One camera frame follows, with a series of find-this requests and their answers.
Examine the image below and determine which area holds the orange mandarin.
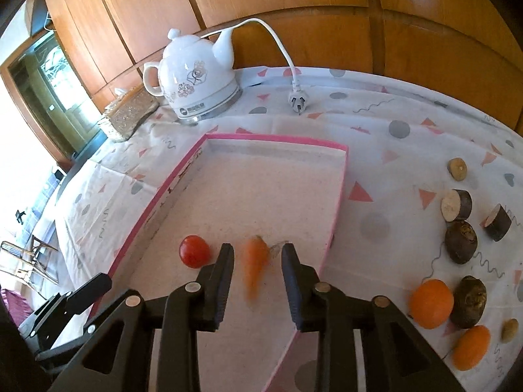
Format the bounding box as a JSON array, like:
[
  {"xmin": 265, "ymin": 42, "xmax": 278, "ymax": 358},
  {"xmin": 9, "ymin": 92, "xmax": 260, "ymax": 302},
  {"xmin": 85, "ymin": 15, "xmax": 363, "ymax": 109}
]
[
  {"xmin": 409, "ymin": 279, "xmax": 454, "ymax": 329},
  {"xmin": 452, "ymin": 325, "xmax": 491, "ymax": 372}
]

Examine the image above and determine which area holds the red tomato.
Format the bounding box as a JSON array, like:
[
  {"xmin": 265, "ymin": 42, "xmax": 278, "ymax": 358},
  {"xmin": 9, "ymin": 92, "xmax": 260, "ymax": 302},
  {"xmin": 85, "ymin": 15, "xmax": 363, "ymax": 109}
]
[{"xmin": 179, "ymin": 235, "xmax": 212, "ymax": 269}]

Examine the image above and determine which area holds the small tan potato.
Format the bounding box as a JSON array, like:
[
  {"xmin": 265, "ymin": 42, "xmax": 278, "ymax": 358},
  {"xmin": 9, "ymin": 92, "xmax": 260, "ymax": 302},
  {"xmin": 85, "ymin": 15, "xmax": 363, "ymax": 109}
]
[{"xmin": 501, "ymin": 318, "xmax": 519, "ymax": 343}]

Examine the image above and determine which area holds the orange carrot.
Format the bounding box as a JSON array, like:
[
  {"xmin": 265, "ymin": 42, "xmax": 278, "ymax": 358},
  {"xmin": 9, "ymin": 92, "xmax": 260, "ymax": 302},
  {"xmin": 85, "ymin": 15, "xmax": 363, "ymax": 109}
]
[{"xmin": 244, "ymin": 236, "xmax": 269, "ymax": 302}]

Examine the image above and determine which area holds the dark sugarcane piece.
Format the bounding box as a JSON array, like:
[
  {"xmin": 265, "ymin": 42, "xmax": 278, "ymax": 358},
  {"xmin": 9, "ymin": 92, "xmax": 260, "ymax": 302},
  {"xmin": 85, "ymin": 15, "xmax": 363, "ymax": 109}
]
[
  {"xmin": 441, "ymin": 188, "xmax": 472, "ymax": 223},
  {"xmin": 484, "ymin": 204, "xmax": 512, "ymax": 242}
]

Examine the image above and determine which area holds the small tan round fruit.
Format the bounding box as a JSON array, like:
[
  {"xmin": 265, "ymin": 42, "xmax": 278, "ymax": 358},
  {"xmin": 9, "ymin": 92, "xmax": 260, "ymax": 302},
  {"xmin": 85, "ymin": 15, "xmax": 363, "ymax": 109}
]
[{"xmin": 448, "ymin": 157, "xmax": 468, "ymax": 181}]

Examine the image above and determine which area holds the patterned white tablecloth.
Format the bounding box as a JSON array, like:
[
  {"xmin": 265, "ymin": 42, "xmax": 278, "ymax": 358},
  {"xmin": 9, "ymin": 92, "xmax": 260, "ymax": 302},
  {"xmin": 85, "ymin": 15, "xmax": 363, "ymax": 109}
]
[{"xmin": 44, "ymin": 67, "xmax": 522, "ymax": 391}]

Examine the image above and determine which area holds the pink shallow tray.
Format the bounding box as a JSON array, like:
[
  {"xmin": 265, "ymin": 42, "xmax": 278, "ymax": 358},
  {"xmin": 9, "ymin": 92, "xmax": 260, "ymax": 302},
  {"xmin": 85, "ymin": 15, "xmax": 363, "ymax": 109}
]
[{"xmin": 81, "ymin": 134, "xmax": 348, "ymax": 391}]

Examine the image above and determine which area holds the wooden framed doorway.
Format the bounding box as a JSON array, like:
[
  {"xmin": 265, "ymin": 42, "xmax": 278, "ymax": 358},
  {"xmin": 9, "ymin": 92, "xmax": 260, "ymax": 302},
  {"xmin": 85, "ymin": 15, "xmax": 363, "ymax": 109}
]
[{"xmin": 1, "ymin": 29, "xmax": 101, "ymax": 172}]

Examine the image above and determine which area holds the woven tissue box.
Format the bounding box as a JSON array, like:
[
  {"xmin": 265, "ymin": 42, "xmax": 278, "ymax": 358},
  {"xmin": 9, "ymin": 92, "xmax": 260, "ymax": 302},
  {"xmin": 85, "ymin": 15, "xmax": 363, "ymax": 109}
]
[{"xmin": 97, "ymin": 85, "xmax": 159, "ymax": 142}]

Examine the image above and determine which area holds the white ceramic electric kettle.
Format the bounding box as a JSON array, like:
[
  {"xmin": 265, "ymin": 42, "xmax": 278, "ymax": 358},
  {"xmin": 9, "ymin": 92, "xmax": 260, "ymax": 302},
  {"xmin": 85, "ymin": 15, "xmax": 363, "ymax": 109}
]
[{"xmin": 143, "ymin": 28, "xmax": 241, "ymax": 122}]

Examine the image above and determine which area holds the white kettle power cord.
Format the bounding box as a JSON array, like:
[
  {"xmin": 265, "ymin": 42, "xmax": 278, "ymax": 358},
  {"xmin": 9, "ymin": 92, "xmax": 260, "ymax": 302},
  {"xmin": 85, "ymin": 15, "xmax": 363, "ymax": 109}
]
[{"xmin": 199, "ymin": 17, "xmax": 308, "ymax": 116}]

